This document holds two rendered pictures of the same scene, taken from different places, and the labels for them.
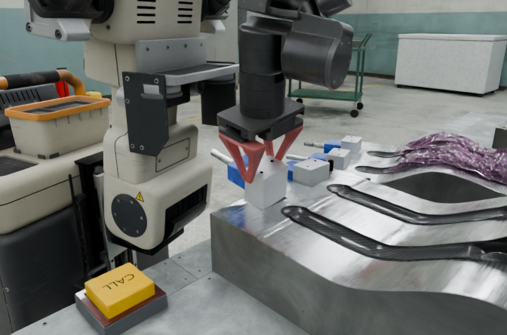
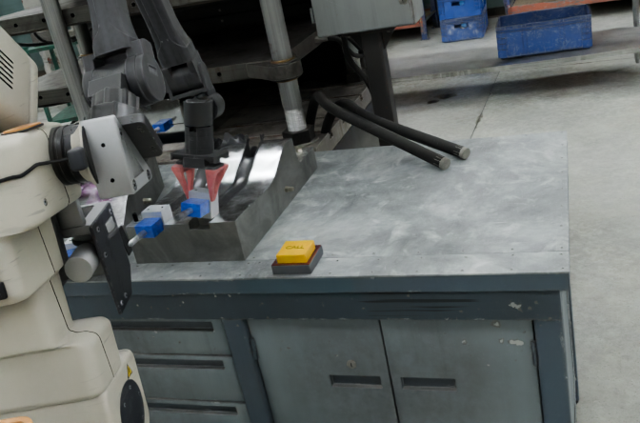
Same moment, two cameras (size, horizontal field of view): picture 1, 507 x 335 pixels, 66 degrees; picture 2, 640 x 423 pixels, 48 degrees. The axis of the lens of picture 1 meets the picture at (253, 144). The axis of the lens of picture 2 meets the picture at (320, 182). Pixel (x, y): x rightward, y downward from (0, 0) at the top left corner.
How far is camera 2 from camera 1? 161 cm
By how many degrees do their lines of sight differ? 104
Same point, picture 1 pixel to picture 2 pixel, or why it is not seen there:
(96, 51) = (25, 249)
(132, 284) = (292, 244)
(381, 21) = not seen: outside the picture
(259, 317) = (272, 234)
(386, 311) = (279, 175)
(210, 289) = (263, 252)
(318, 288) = (269, 195)
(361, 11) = not seen: outside the picture
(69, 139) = not seen: outside the picture
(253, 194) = (214, 208)
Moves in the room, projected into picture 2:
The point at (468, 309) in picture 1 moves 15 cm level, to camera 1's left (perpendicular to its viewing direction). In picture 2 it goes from (285, 150) to (312, 164)
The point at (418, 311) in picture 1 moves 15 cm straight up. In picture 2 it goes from (281, 165) to (268, 103)
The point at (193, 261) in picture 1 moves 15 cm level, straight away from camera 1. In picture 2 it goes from (240, 269) to (173, 303)
